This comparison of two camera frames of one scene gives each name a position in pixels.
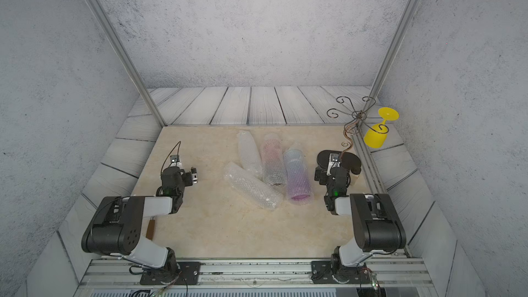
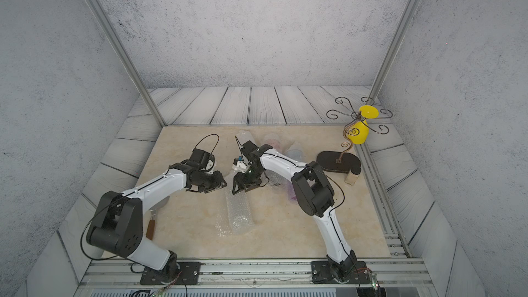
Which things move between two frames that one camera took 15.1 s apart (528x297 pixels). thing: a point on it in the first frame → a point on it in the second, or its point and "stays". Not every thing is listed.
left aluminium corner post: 119,41 stays
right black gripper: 322,172 → 239,180
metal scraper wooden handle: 150,228 stays
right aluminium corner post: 403,30 stays
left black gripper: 188,179 → 218,183
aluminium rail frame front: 119,278 stays
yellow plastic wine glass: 375,139 → 358,133
